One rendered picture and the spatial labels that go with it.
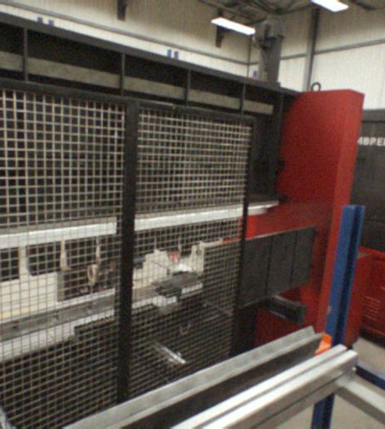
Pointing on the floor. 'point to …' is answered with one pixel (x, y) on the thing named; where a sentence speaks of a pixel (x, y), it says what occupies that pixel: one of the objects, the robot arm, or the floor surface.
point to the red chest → (357, 299)
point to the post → (126, 247)
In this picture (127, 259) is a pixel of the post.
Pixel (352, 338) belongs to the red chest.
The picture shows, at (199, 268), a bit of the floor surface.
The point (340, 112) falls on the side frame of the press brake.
